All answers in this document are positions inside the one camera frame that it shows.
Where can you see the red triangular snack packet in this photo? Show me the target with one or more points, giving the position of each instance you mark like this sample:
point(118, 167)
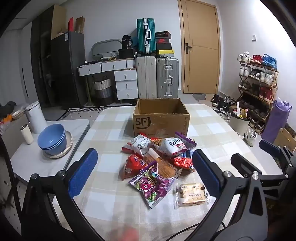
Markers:
point(131, 165)

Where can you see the black wardrobe cabinet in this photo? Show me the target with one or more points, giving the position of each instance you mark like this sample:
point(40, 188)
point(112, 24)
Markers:
point(42, 58)

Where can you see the beige plate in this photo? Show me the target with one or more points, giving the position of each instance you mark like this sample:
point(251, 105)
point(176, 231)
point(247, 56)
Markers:
point(68, 146)

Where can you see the brown paper bag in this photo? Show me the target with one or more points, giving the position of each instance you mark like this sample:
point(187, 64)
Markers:
point(80, 24)

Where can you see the cardboard box with dark print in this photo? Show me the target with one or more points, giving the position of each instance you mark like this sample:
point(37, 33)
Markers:
point(286, 138)

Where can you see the metal shoe rack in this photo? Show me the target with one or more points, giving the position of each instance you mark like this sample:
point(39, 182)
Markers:
point(274, 92)

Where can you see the red snack packet white label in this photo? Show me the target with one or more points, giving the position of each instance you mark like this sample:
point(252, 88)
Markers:
point(183, 163)

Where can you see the purple candy bag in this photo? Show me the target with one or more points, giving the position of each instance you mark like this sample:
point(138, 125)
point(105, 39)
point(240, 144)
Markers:
point(150, 185)

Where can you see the grey fridge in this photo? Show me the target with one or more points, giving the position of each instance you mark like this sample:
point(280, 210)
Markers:
point(67, 67)

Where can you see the grey oval mirror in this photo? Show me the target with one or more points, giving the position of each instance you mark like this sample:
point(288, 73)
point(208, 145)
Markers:
point(104, 44)

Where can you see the white red noodle snack packet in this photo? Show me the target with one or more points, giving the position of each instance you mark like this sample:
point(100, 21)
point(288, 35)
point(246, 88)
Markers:
point(137, 144)
point(171, 146)

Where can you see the yellow black shoe box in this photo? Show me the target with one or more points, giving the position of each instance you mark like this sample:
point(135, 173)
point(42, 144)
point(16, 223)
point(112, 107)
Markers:
point(164, 53)

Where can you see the white high-top sneaker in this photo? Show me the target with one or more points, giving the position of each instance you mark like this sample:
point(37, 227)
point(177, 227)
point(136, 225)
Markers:
point(251, 136)

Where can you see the purple snack packet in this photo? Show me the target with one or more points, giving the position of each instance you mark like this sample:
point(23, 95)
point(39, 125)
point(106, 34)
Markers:
point(186, 139)

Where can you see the pile of dark shoes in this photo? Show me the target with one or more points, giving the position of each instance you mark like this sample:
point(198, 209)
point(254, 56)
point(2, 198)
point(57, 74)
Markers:
point(219, 102)

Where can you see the teal suitcase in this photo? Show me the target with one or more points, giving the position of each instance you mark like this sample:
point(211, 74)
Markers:
point(145, 36)

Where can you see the orange items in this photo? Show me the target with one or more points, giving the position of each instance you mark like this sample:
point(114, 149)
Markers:
point(6, 119)

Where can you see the red black shoe box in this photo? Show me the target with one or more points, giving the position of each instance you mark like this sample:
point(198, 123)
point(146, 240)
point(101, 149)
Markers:
point(163, 41)

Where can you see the silver suitcase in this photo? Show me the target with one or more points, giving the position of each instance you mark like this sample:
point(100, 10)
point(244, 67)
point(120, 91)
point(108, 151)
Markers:
point(167, 77)

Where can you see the white drawer dresser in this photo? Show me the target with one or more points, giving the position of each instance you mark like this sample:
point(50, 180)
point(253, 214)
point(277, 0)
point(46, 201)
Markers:
point(126, 83)

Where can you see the black storage box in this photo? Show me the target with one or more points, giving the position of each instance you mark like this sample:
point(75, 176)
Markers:
point(126, 54)

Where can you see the white perforated panel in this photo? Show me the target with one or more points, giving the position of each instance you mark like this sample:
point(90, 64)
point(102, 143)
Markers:
point(11, 208)

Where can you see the white tumbler cup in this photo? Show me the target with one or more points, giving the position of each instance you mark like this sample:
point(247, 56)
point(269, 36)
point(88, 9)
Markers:
point(26, 135)

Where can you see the wooden door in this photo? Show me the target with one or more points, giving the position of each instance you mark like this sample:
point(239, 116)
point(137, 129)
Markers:
point(201, 46)

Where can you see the white sandwich cracker pack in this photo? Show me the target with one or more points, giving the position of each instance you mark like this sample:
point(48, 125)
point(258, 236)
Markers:
point(190, 194)

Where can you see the white kettle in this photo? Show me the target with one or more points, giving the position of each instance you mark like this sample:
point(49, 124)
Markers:
point(35, 118)

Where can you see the woven laundry basket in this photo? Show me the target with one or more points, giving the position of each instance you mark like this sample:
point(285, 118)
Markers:
point(103, 90)

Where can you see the brown cardboard box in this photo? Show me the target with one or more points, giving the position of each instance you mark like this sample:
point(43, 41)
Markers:
point(159, 122)

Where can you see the red paper bag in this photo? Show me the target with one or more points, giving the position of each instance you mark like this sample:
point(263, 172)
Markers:
point(71, 24)

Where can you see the black bag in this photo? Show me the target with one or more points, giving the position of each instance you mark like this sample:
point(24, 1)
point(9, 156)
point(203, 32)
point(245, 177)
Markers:
point(126, 41)

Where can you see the long clear orange biscuit pack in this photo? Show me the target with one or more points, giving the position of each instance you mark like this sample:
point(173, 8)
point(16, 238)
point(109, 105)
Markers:
point(161, 166)

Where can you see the rows of shoes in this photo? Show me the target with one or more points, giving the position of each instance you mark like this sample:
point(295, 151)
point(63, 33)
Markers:
point(266, 77)

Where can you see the grey door mat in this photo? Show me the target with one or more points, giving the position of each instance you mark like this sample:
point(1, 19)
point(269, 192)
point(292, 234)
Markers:
point(198, 96)

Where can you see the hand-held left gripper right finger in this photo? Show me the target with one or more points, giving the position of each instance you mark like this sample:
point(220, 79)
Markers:
point(205, 173)

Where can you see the white bin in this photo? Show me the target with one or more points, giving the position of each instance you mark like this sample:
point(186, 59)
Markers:
point(240, 125)

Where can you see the blue snack packet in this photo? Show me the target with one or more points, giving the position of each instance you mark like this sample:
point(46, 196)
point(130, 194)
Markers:
point(187, 154)

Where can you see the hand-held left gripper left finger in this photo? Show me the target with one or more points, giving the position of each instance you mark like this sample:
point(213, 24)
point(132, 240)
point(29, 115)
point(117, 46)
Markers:
point(83, 172)

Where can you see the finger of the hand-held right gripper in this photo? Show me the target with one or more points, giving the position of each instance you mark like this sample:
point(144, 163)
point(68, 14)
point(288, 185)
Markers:
point(242, 163)
point(270, 149)

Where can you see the beige suitcase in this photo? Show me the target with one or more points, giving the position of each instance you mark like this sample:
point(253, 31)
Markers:
point(145, 77)

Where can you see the patterned floor rug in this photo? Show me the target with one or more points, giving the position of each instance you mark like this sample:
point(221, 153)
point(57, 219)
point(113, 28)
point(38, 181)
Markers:
point(71, 112)

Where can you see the beige bowl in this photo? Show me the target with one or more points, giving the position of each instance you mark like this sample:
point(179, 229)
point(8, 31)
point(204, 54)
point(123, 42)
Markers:
point(18, 114)

